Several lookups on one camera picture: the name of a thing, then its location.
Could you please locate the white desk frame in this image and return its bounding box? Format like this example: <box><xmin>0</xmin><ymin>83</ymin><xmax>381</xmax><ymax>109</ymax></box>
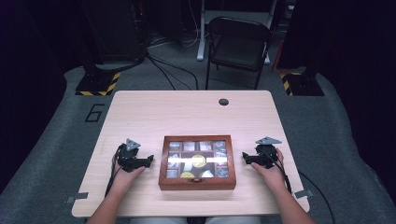
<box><xmin>196</xmin><ymin>0</ymin><xmax>278</xmax><ymax>65</ymax></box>

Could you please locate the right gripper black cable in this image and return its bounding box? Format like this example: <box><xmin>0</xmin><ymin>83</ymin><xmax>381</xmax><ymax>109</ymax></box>
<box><xmin>263</xmin><ymin>149</ymin><xmax>293</xmax><ymax>194</ymax></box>

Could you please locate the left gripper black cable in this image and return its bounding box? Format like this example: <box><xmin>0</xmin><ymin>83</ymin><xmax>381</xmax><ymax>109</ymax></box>
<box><xmin>105</xmin><ymin>144</ymin><xmax>125</xmax><ymax>198</ymax></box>

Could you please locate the black cabinet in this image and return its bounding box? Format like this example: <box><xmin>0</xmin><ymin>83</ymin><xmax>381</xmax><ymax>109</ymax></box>
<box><xmin>78</xmin><ymin>0</ymin><xmax>148</xmax><ymax>64</ymax></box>

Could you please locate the black striped stand base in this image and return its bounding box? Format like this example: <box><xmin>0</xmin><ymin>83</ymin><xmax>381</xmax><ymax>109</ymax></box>
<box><xmin>279</xmin><ymin>68</ymin><xmax>325</xmax><ymax>97</ymax></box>
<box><xmin>75</xmin><ymin>68</ymin><xmax>121</xmax><ymax>97</ymax></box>

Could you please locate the person's right hand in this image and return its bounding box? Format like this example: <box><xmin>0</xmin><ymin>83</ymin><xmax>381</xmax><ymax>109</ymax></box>
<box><xmin>250</xmin><ymin>147</ymin><xmax>290</xmax><ymax>194</ymax></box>

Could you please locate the black floor cable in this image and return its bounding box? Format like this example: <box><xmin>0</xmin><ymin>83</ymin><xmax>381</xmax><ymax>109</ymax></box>
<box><xmin>147</xmin><ymin>55</ymin><xmax>177</xmax><ymax>91</ymax></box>
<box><xmin>146</xmin><ymin>53</ymin><xmax>200</xmax><ymax>91</ymax></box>
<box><xmin>298</xmin><ymin>171</ymin><xmax>336</xmax><ymax>224</ymax></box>

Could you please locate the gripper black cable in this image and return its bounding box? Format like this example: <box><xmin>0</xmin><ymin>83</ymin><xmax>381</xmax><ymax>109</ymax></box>
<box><xmin>105</xmin><ymin>144</ymin><xmax>125</xmax><ymax>198</ymax></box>
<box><xmin>263</xmin><ymin>149</ymin><xmax>293</xmax><ymax>194</ymax></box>

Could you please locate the grey tape piece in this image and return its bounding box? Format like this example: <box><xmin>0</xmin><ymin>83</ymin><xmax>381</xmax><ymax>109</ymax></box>
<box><xmin>65</xmin><ymin>191</ymin><xmax>90</xmax><ymax>204</ymax></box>
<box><xmin>293</xmin><ymin>189</ymin><xmax>314</xmax><ymax>200</ymax></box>

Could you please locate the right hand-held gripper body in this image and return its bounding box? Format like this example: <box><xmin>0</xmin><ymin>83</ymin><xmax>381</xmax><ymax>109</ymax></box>
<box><xmin>254</xmin><ymin>135</ymin><xmax>283</xmax><ymax>170</ymax></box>

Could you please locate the person's left hand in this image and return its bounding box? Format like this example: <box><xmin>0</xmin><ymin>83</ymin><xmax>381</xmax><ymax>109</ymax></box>
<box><xmin>110</xmin><ymin>164</ymin><xmax>147</xmax><ymax>192</ymax></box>

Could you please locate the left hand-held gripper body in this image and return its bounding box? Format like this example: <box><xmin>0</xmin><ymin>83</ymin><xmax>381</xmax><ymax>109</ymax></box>
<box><xmin>116</xmin><ymin>138</ymin><xmax>142</xmax><ymax>173</ymax></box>

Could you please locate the black folding chair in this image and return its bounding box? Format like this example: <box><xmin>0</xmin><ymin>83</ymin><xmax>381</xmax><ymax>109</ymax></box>
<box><xmin>205</xmin><ymin>16</ymin><xmax>273</xmax><ymax>91</ymax></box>

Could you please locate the wooden box with glass lid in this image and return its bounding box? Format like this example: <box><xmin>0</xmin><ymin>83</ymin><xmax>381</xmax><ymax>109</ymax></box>
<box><xmin>158</xmin><ymin>134</ymin><xmax>237</xmax><ymax>191</ymax></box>

